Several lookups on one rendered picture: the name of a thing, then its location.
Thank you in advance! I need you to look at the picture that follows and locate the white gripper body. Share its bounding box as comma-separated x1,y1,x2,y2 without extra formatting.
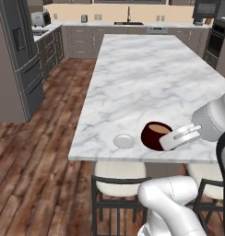
159,124,203,152

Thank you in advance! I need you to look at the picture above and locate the dark red cup of tea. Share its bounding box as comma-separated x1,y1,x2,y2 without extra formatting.
140,121,173,152

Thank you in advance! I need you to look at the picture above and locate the white saucer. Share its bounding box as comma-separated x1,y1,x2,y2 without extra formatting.
112,133,136,149

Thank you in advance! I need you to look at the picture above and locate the white cushioned black stool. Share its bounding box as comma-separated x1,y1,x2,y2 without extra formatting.
185,163,225,236
90,160,152,236

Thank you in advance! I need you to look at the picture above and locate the stainless dishwasher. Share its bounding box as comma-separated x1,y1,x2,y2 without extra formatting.
146,26,170,36

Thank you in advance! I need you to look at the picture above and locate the black sink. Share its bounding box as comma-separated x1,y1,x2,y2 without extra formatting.
113,20,145,27

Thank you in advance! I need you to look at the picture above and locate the black microwave oven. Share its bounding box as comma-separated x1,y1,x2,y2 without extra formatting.
192,0,222,19

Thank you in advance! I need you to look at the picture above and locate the grey base cupboard run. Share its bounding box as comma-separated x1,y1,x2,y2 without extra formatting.
33,25,210,81

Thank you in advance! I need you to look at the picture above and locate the black sink tap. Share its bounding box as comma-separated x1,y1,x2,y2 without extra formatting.
125,6,132,23

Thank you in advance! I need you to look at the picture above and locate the grey fridge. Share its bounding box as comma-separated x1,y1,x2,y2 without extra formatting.
0,0,46,124

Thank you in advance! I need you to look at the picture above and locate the silver toaster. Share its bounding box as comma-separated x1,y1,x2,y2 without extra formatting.
30,10,53,28

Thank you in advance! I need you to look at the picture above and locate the black wall oven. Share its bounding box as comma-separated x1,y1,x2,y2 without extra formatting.
202,18,225,70

